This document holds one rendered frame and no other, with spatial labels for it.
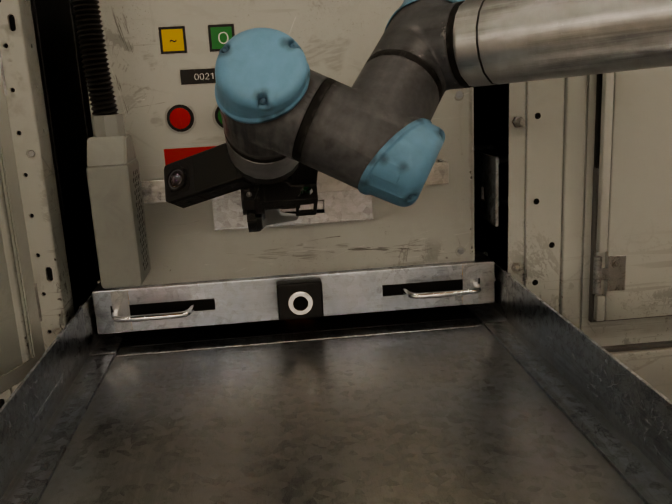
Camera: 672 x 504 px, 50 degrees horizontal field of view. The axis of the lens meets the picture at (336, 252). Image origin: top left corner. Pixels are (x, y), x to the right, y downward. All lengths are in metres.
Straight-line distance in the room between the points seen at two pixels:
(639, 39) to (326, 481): 0.43
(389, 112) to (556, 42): 0.14
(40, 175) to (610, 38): 0.66
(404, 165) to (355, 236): 0.41
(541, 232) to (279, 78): 0.52
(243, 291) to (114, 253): 0.19
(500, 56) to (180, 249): 0.52
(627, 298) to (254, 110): 0.63
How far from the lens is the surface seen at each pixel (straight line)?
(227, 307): 0.98
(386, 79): 0.62
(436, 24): 0.66
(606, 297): 1.03
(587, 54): 0.61
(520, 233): 0.99
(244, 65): 0.58
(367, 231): 0.98
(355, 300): 0.99
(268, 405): 0.79
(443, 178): 0.94
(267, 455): 0.70
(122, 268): 0.88
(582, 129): 0.99
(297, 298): 0.95
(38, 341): 0.99
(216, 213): 0.96
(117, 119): 0.88
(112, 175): 0.86
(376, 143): 0.58
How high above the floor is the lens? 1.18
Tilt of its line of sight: 14 degrees down
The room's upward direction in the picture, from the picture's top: 3 degrees counter-clockwise
